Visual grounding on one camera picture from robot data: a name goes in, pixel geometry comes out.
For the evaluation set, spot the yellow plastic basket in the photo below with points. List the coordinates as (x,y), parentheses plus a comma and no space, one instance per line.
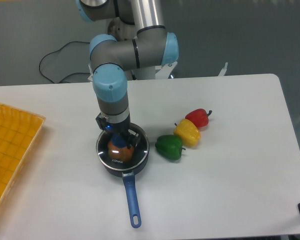
(18,130)

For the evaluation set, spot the green bell pepper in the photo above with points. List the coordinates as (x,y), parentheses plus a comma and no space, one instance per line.
(170,147)

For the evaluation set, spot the red bell pepper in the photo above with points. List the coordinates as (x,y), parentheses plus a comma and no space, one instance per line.
(199,117)

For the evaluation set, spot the dark pot with blue handle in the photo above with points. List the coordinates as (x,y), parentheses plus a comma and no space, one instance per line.
(126,171)

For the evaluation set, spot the glass pot lid blue knob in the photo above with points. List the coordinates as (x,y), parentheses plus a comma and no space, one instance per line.
(140,156)

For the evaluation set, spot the orange bread roll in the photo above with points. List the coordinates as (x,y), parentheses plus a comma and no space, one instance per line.
(122,154)

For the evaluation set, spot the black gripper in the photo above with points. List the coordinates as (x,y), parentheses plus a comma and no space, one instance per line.
(119,124)

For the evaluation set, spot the yellow bell pepper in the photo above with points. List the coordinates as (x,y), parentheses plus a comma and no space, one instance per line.
(188,132)

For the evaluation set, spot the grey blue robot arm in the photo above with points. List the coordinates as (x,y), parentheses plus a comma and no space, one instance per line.
(109,82)

